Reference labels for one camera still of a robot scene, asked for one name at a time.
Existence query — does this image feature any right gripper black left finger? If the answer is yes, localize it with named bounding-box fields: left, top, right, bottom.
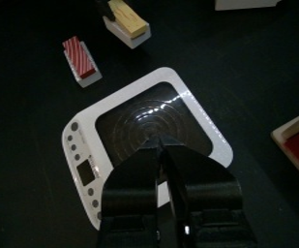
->
left=97, top=135, right=162, bottom=248

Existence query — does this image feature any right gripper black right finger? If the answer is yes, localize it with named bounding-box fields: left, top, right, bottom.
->
left=157, top=134, right=259, bottom=248

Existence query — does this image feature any yellow egg sushi toy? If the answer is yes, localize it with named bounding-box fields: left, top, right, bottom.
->
left=97, top=0, right=153, bottom=50

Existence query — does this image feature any red striped sushi toy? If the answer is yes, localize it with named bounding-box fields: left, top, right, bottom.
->
left=62, top=35, right=105, bottom=89

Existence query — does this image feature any white kitchen scale black platform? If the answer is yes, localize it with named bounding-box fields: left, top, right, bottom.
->
left=61, top=66, right=235, bottom=231

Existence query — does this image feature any white cube toy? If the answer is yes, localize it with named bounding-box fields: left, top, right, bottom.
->
left=214, top=0, right=282, bottom=12

